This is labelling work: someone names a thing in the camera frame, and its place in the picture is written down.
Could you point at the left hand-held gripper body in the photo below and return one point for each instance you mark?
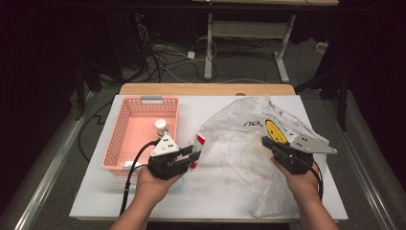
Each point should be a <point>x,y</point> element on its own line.
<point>164,166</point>

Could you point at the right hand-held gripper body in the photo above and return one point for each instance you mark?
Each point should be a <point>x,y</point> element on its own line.
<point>298,161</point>

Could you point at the red and white tube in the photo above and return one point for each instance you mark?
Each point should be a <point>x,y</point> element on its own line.
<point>199,143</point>

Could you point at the clear smiley plastic bag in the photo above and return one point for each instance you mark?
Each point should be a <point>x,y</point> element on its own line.
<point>242,166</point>

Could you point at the white capped jar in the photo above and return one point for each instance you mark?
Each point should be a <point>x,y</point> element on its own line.
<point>160,125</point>

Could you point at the pink plastic basket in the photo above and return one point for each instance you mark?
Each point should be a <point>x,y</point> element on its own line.
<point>137,134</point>

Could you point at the person's left hand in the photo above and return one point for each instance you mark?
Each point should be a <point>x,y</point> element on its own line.
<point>151,188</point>

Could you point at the person's right hand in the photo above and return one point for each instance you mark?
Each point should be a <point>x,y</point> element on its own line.
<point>301,187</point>

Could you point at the white table board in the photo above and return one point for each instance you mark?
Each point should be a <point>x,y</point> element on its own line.
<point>198,198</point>

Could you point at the black metal stand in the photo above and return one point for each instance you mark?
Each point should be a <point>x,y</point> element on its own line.
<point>343,102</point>
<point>79,96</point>

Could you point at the white power adapter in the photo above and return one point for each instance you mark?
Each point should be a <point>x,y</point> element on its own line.
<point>191,54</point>

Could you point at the metal floor rail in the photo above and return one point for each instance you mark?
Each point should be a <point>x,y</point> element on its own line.
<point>360,169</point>
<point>54,163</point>

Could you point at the white metal desk frame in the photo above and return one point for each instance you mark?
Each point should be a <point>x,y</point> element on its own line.
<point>249,29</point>

